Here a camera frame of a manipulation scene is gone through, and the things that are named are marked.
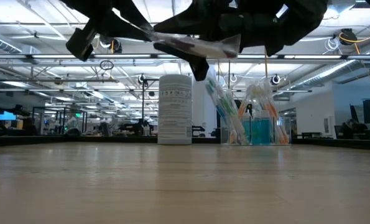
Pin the blue lit monitor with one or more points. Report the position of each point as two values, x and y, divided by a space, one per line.
5 115

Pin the clear acrylic organizer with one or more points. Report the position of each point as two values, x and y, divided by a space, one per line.
224 133

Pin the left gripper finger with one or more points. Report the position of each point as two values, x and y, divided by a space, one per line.
133 14
122 30

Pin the orange toothbrush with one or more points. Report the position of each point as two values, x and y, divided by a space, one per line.
283 136
272 109

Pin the green toothbrush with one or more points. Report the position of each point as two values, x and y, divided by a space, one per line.
229 107

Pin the blue toothbrush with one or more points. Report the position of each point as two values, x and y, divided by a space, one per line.
214 93

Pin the purple toothbrush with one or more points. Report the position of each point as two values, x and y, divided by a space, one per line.
203 48

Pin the white wipes canister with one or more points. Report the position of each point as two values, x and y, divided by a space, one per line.
174 109

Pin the silver ventilation duct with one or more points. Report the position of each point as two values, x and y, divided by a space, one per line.
334 70
4 43

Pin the black round knob stand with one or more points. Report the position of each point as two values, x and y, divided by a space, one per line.
249 108

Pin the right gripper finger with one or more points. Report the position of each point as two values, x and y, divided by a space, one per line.
172 51
194 21

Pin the black aluminium table frame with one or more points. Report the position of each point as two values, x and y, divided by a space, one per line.
79 141

